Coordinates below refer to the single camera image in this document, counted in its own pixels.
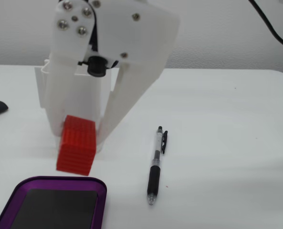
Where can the black clear ballpoint pen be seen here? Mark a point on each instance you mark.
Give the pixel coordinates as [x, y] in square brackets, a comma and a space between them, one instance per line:
[154, 176]

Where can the red textured cube block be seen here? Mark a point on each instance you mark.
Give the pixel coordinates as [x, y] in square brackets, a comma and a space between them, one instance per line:
[76, 148]

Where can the white plastic rectangular container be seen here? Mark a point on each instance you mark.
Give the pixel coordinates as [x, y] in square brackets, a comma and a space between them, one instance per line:
[88, 95]

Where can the purple metal tin box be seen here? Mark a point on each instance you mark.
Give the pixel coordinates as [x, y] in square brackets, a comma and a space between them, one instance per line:
[18, 189]

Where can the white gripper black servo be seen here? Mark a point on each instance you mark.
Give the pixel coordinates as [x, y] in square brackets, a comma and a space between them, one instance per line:
[141, 40]

